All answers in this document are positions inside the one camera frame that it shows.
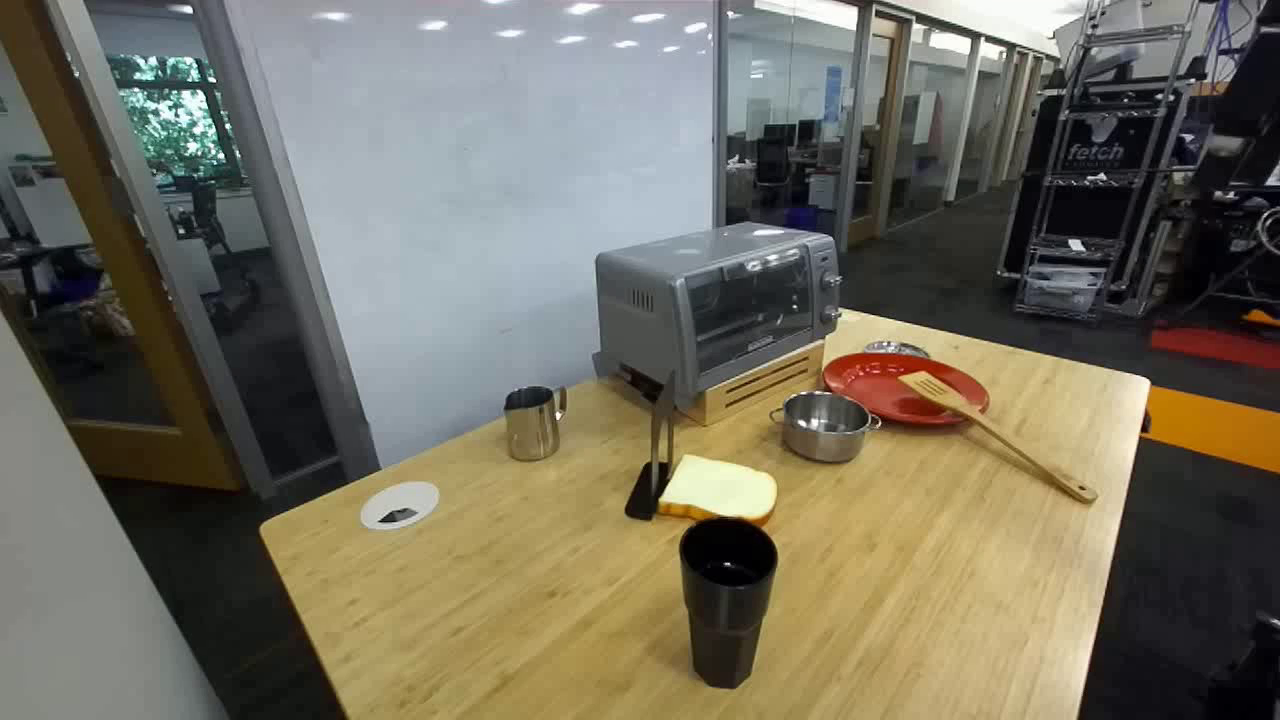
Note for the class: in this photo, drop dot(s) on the orange floor mat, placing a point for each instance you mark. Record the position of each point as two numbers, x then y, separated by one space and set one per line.
1214 426

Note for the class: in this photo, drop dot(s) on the slice of white bread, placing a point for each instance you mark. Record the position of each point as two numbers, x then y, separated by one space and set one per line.
720 490

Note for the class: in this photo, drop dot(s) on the red plate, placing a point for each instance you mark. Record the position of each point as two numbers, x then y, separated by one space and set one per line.
881 381

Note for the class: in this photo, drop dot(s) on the silver toaster oven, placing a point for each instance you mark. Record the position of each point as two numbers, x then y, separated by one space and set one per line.
720 302

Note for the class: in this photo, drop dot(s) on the wooden spatula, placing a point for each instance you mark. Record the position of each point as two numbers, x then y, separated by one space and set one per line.
937 389

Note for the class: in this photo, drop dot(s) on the black plastic tumbler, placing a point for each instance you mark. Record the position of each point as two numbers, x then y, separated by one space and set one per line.
730 603

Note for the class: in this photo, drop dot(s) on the small steel pot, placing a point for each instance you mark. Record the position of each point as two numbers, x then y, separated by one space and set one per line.
825 429

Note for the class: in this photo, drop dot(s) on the wooden slatted trivet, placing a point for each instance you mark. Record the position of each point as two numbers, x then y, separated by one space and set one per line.
764 381

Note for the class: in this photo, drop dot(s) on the small steel lid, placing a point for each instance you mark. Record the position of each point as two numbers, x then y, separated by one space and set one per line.
898 351

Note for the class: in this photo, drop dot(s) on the grey partition post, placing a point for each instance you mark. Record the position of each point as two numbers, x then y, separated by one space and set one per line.
720 120

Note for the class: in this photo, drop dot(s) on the red floor mat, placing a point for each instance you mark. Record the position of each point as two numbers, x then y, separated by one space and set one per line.
1220 351

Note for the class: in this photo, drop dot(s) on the steel milk jug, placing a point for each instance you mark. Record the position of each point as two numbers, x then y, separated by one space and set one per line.
533 426

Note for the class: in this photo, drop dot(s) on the glass door wooden frame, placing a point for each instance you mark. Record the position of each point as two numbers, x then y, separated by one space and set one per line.
135 334

